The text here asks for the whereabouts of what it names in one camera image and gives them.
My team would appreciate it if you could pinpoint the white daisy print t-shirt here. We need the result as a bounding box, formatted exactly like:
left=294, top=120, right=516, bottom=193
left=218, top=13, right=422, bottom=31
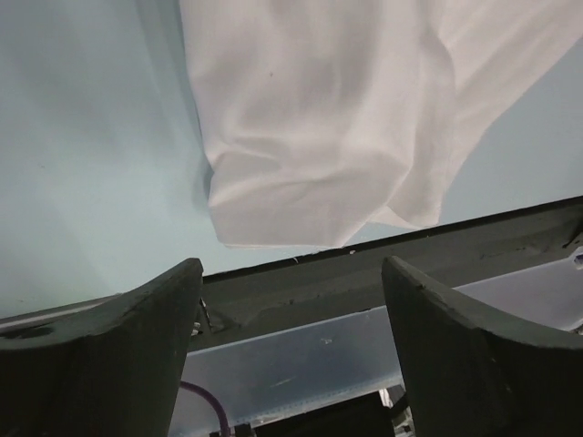
left=179, top=1, right=582, bottom=248

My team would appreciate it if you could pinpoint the aluminium frame rail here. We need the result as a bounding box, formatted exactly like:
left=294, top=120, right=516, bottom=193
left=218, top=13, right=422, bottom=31
left=0, top=259, right=583, bottom=437

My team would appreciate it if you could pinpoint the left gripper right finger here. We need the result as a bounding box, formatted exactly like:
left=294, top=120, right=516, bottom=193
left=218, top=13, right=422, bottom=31
left=382, top=257, right=582, bottom=436

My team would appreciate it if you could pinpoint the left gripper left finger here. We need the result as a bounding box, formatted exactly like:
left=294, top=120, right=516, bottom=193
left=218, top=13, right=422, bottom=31
left=1, top=259, right=203, bottom=436

